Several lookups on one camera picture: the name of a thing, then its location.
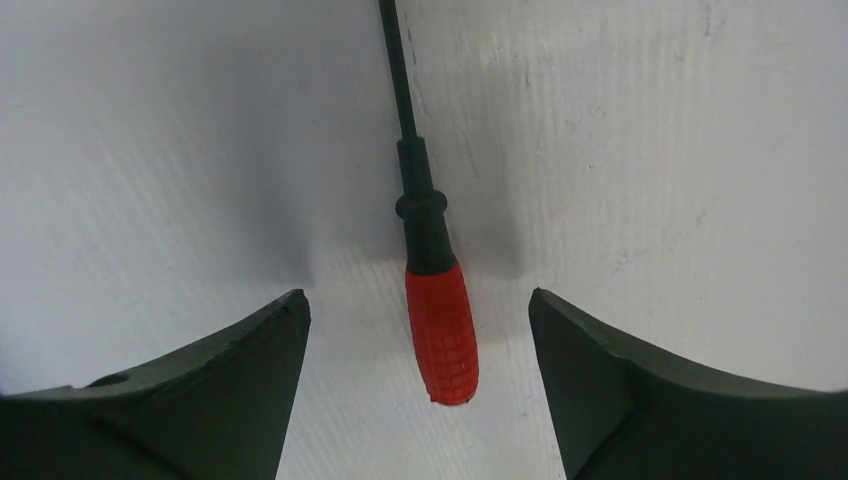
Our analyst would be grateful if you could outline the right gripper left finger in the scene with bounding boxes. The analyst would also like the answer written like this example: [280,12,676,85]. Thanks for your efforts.
[1,289,311,479]

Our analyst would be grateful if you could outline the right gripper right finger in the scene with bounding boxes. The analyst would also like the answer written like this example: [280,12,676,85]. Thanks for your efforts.
[529,288,847,479]

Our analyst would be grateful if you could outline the red-handled black screwdriver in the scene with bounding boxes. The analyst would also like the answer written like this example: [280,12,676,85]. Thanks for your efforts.
[379,1,479,406]

